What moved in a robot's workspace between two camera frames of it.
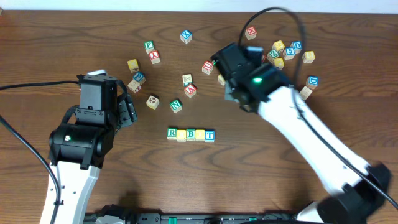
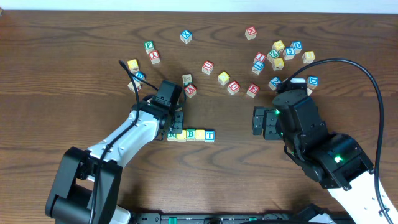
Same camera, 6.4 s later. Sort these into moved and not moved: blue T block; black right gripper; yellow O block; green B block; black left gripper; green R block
Moved: black right gripper; black left gripper
Not moved: green B block; yellow O block; green R block; blue T block
